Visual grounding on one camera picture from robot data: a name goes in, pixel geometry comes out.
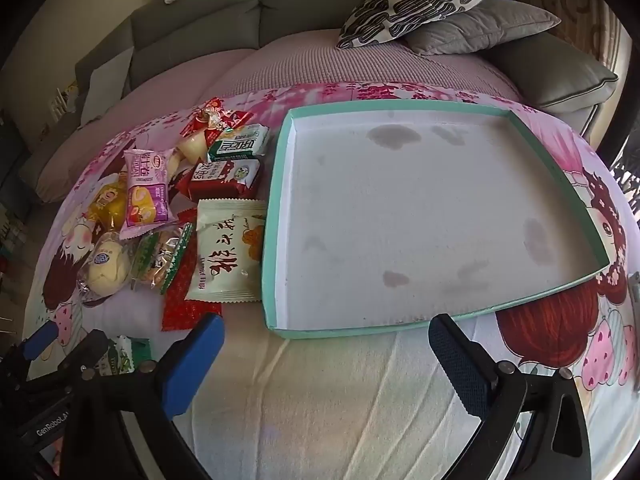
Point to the green cookie packet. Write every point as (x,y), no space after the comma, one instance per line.
(240,145)

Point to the green white biscuit packet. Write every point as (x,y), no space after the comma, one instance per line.
(122,355)

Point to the white pillow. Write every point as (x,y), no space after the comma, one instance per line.
(107,85)

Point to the shallow teal cardboard box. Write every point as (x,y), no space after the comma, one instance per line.
(400,210)

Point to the pink printed blanket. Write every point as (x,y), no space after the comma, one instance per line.
(350,410)

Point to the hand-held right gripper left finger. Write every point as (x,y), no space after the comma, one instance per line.
(197,360)

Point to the black white patterned cushion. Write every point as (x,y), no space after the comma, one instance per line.
(415,0)

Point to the yellow foil snack packet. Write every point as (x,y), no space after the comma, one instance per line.
(110,205)

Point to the yellow jelly cup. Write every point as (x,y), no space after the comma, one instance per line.
(197,147)

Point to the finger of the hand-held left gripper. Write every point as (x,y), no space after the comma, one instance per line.
(40,339)
(85,352)

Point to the pink knitted sofa cover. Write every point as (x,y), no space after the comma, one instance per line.
(300,65)

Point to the red cartoon snack packet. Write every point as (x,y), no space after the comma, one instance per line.
(212,110)

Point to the grey cushion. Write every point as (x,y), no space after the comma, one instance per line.
(480,25)

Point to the orange cream snack packet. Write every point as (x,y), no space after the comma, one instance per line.
(160,255)

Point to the grey sofa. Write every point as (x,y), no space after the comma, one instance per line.
(200,15)

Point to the round pastry clear packet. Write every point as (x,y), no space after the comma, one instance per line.
(105,265)

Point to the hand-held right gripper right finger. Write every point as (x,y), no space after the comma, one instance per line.
(457,365)

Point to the red gold patterned packet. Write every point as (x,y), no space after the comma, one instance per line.
(187,310)

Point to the pink cake packet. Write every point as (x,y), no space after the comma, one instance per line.
(145,195)

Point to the dark red biscuit packet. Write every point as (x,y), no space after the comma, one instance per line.
(220,180)

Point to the cream white snack packet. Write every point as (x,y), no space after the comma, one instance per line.
(225,255)

